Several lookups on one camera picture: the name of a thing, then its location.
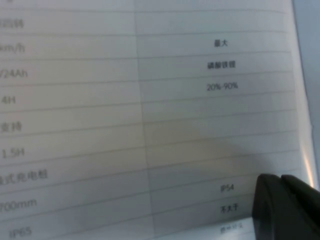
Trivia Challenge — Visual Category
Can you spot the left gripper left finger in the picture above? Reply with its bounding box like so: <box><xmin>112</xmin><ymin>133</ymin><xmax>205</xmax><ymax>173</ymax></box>
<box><xmin>251</xmin><ymin>173</ymin><xmax>301</xmax><ymax>240</ymax></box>

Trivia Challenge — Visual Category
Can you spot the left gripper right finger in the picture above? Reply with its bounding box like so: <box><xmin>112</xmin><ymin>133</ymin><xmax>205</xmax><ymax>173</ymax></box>
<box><xmin>280</xmin><ymin>173</ymin><xmax>320</xmax><ymax>240</ymax></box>

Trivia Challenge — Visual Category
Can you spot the white product catalogue book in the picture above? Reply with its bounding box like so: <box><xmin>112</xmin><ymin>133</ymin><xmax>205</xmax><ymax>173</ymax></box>
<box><xmin>0</xmin><ymin>0</ymin><xmax>320</xmax><ymax>240</ymax></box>

